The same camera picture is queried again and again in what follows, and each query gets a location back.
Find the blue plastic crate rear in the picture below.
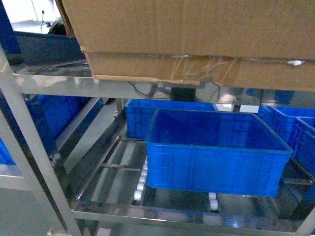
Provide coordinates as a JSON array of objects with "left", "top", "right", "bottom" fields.
[{"left": 125, "top": 99, "right": 218, "bottom": 140}]

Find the brown cardboard box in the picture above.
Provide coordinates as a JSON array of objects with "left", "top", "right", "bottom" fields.
[{"left": 56, "top": 0, "right": 315, "bottom": 91}]

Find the blue plastic crate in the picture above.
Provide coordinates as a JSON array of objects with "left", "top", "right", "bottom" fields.
[
  {"left": 145, "top": 109, "right": 293, "bottom": 197},
  {"left": 125, "top": 99, "right": 218, "bottom": 140}
]

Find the stainless roller flow rack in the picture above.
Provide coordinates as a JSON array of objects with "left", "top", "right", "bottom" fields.
[{"left": 0, "top": 52, "right": 315, "bottom": 236}]

